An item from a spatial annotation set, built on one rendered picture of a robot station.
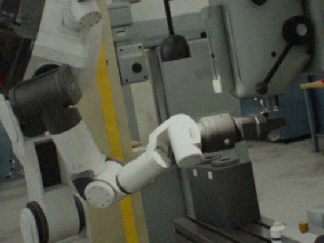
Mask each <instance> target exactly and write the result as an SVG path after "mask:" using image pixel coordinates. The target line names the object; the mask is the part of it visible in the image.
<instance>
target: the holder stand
mask: <svg viewBox="0 0 324 243"><path fill-rule="evenodd" d="M187 173H188V177H189V184H190V191H191V195H192V202H193V205H194V211H195V216H196V219H198V220H200V221H203V222H207V223H210V224H214V225H217V226H220V227H222V228H225V229H229V230H230V229H234V228H236V227H238V226H242V225H244V224H248V223H251V222H255V221H257V220H259V219H261V214H260V210H259V203H258V199H257V192H256V185H255V177H254V174H253V170H252V163H251V161H249V160H240V159H239V157H223V156H222V155H212V156H205V157H204V158H203V160H202V162H201V163H200V164H198V165H196V166H194V167H190V168H187Z"/></svg>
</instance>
